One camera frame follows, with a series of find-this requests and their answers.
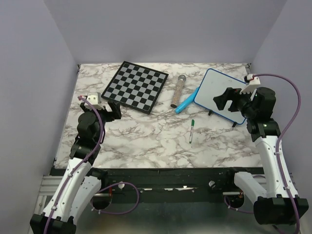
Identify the blue framed whiteboard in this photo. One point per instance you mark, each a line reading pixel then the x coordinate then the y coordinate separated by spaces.
pixel 215 84

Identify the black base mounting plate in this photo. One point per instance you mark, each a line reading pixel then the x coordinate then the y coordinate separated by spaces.
pixel 169 185

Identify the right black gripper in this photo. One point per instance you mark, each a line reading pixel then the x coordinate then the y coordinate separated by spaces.
pixel 221 100

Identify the glitter tube silver cap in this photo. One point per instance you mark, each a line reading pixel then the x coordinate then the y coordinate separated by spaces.
pixel 178 90

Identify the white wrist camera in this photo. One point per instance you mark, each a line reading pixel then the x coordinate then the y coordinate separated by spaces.
pixel 252 82
pixel 95 100

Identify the blue toy microphone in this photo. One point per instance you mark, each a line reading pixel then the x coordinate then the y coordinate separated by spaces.
pixel 186 102

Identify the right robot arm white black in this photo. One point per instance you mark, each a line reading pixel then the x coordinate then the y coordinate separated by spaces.
pixel 278 203

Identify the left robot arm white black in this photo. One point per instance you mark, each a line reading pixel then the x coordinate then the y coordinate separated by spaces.
pixel 80 181

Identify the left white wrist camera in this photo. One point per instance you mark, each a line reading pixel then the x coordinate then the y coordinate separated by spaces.
pixel 95 100

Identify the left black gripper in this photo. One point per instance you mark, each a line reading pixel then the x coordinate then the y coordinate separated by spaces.
pixel 114 114

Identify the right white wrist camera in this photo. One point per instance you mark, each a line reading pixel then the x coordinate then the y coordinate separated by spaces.
pixel 252 82

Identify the green white marker pen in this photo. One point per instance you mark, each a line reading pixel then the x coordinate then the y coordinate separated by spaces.
pixel 191 131

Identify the black grey chessboard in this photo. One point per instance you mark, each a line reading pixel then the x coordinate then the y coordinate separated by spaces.
pixel 135 86

